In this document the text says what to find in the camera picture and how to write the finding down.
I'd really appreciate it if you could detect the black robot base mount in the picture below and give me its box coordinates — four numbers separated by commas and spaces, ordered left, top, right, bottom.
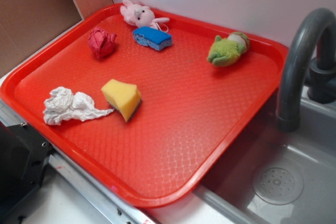
1, 123, 51, 223

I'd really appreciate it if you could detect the green plush frog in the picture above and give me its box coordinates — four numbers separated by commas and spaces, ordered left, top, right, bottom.
207, 31, 250, 67

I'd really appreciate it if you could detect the brown cardboard panel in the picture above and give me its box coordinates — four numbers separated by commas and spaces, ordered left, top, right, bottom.
1, 0, 113, 76

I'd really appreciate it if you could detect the yellow sponge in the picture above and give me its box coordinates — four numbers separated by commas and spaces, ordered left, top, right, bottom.
101, 79, 142, 122

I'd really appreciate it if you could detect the grey toy sink basin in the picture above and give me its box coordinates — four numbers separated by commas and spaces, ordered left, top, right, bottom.
195, 96, 335, 223

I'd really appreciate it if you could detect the sink drain strainer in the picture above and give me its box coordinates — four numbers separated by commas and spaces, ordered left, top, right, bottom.
252, 162, 303, 205

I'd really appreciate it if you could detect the grey toy faucet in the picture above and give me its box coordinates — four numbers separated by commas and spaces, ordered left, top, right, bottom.
276, 8, 335, 132

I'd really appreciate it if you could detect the crumpled red paper ball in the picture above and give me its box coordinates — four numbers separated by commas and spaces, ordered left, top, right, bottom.
88, 27, 117, 59

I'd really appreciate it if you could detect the blue sponge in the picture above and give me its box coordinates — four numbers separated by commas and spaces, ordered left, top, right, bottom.
132, 27, 173, 51

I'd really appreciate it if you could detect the pink plush bunny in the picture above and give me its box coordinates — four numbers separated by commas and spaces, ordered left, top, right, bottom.
120, 0, 170, 30

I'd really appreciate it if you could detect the red plastic tray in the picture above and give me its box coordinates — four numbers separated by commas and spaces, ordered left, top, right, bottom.
1, 4, 288, 208

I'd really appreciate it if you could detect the crumpled white paper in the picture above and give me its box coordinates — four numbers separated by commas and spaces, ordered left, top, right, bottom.
43, 87, 114, 125

